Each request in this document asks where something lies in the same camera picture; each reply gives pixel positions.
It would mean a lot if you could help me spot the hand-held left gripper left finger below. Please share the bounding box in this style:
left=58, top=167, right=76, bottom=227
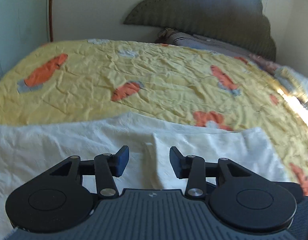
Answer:
left=44, top=145, right=130, bottom=200

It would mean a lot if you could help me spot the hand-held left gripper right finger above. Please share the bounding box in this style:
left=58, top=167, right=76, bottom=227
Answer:
left=169, top=146, right=253, bottom=201

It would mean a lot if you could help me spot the yellow carrot print blanket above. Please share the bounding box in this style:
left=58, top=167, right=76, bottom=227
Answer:
left=0, top=39, right=308, bottom=197

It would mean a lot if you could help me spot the grey patterned pillow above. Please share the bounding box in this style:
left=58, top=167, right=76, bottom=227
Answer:
left=154, top=28, right=260, bottom=61

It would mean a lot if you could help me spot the folded pale patterned blanket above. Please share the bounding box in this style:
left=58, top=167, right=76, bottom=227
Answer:
left=249, top=53, right=308, bottom=112

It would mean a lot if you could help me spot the green padded headboard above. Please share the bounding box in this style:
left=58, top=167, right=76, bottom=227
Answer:
left=123, top=0, right=277, bottom=62

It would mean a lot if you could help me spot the brown wooden trim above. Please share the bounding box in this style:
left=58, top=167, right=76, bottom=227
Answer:
left=47, top=0, right=55, bottom=42

